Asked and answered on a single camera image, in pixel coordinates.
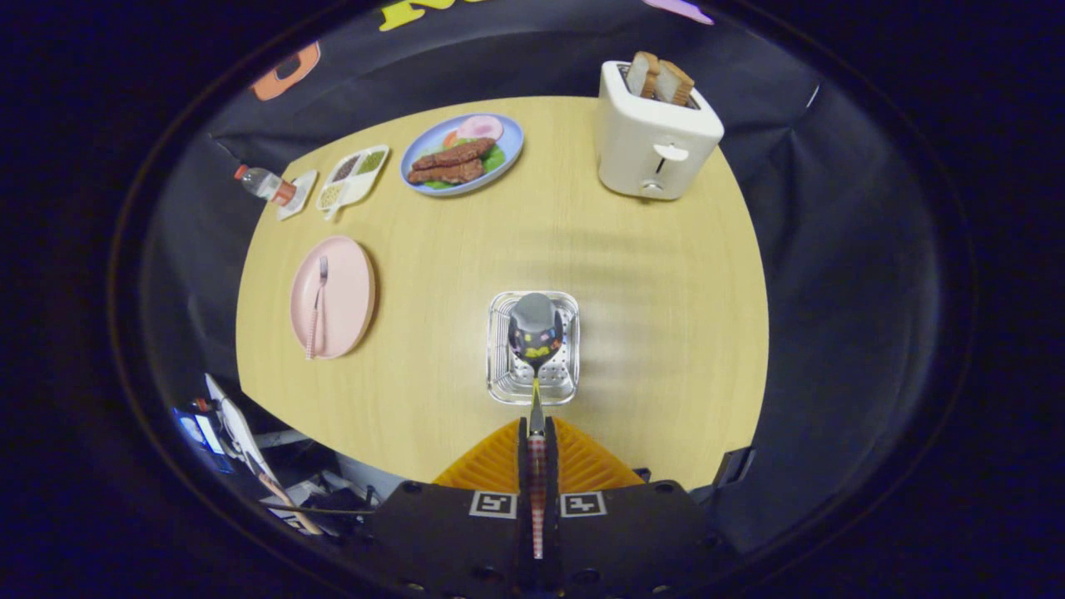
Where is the metal wire basket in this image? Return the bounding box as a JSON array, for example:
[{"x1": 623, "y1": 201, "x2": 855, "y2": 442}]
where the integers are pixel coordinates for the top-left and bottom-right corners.
[{"x1": 486, "y1": 290, "x2": 581, "y2": 407}]

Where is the metal spoon checkered handle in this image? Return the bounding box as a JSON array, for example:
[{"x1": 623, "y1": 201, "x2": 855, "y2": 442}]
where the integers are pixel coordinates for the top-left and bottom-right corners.
[{"x1": 508, "y1": 292, "x2": 565, "y2": 561}]

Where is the metal fork checkered handle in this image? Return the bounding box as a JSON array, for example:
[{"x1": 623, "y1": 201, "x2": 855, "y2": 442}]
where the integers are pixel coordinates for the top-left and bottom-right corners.
[{"x1": 305, "y1": 255, "x2": 329, "y2": 361}]

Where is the clear plastic water bottle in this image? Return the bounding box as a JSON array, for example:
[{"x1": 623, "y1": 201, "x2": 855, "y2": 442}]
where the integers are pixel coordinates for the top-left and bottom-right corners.
[{"x1": 233, "y1": 164, "x2": 298, "y2": 207}]

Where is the wooden stick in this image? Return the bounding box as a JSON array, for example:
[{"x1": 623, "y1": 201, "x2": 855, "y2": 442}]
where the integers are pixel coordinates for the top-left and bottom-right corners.
[{"x1": 258, "y1": 473, "x2": 324, "y2": 536}]

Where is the blue lit screen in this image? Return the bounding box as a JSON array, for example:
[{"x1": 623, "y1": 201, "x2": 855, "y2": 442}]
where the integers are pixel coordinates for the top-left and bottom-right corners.
[{"x1": 172, "y1": 406, "x2": 234, "y2": 475}]

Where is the toast bread slice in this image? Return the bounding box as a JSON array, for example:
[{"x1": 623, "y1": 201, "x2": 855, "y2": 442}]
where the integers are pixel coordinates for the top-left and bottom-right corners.
[
  {"x1": 626, "y1": 51, "x2": 661, "y2": 98},
  {"x1": 653, "y1": 60, "x2": 696, "y2": 106}
]

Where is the white flat panel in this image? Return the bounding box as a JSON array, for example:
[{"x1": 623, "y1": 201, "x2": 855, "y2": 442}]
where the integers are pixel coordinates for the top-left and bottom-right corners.
[{"x1": 204, "y1": 373, "x2": 271, "y2": 483}]

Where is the white toaster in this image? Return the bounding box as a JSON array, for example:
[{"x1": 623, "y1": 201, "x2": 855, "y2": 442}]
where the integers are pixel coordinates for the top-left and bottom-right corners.
[{"x1": 596, "y1": 60, "x2": 726, "y2": 201}]

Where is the blue food plate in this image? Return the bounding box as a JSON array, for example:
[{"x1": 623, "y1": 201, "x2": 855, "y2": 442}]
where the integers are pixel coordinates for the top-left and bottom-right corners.
[{"x1": 399, "y1": 113, "x2": 525, "y2": 197}]

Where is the white square coaster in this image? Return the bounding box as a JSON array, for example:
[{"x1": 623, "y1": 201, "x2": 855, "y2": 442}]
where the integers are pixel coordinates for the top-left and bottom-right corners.
[{"x1": 276, "y1": 170, "x2": 319, "y2": 221}]

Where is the brown meat strip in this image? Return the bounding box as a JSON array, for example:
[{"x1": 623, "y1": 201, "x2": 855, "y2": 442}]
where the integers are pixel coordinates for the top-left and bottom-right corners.
[
  {"x1": 412, "y1": 138, "x2": 497, "y2": 171},
  {"x1": 407, "y1": 158, "x2": 485, "y2": 186}
]

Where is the white divided bean dish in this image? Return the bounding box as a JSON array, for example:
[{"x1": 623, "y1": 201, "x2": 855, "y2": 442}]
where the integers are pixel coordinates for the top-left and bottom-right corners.
[{"x1": 315, "y1": 145, "x2": 391, "y2": 221}]

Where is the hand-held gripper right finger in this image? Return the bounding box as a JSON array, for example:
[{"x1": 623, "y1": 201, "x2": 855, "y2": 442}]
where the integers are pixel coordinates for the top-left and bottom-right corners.
[{"x1": 545, "y1": 416, "x2": 733, "y2": 599}]

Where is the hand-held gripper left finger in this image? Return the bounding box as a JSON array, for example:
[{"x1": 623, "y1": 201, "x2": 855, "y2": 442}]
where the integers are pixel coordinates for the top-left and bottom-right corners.
[{"x1": 366, "y1": 416, "x2": 533, "y2": 599}]

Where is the pink round plate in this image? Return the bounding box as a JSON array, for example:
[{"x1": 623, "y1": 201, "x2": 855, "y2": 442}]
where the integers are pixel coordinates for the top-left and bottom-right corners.
[{"x1": 289, "y1": 235, "x2": 377, "y2": 361}]

